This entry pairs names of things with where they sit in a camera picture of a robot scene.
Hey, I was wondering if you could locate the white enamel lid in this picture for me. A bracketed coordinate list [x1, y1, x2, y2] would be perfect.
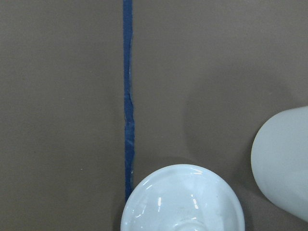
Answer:
[120, 164, 245, 231]

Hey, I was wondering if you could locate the white enamel mug blue rim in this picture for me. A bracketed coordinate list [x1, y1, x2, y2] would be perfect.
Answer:
[251, 106, 308, 221]

